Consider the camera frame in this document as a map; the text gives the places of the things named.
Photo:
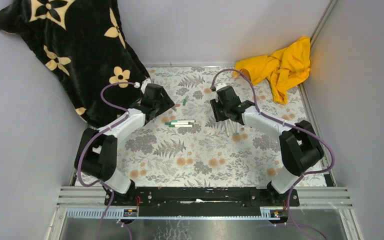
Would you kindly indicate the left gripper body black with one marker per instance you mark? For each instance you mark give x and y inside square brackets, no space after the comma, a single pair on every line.
[158,105]

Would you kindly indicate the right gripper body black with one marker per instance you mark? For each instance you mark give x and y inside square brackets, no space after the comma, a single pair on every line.
[225,107]

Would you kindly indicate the brown end marker pen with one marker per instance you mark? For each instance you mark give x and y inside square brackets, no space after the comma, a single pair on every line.
[226,125]

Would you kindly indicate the brown cap marker pen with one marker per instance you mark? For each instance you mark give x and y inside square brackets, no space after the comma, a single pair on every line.
[232,128]

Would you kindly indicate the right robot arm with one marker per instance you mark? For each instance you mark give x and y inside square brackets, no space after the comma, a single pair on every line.
[300,150]

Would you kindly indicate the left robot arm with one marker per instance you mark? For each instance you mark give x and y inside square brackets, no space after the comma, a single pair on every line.
[98,149]

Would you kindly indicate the floral patterned table mat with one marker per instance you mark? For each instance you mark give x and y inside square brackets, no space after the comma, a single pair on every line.
[203,155]

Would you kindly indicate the yellow cloth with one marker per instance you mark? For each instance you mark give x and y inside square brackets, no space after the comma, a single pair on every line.
[284,69]

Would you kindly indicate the black floral blanket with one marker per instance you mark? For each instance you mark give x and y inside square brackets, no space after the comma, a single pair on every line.
[83,44]

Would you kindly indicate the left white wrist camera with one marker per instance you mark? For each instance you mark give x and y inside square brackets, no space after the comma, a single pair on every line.
[147,81]

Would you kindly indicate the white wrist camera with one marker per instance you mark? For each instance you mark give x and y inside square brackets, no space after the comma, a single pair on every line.
[147,81]
[220,86]

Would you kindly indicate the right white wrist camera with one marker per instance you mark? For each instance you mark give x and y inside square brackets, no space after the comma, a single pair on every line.
[220,86]

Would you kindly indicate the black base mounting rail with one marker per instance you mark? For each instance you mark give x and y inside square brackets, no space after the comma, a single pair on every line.
[201,201]

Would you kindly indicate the aluminium frame rails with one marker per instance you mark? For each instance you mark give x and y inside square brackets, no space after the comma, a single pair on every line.
[88,202]

